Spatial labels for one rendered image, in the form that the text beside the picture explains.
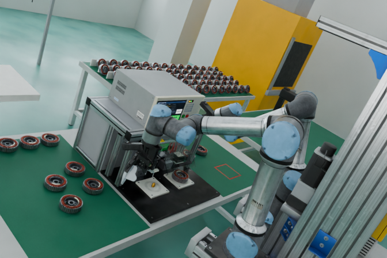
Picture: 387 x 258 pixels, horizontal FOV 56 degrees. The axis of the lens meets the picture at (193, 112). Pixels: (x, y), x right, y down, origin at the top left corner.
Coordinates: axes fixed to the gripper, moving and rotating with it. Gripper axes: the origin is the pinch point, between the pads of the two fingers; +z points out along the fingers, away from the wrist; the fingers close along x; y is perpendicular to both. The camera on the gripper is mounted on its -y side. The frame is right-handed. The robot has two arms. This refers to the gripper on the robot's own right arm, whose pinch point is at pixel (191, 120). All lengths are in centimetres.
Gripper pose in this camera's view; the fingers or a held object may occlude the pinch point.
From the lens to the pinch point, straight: 224.7
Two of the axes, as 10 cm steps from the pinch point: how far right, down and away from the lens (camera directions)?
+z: -7.4, 2.7, 6.2
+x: 6.3, -0.6, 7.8
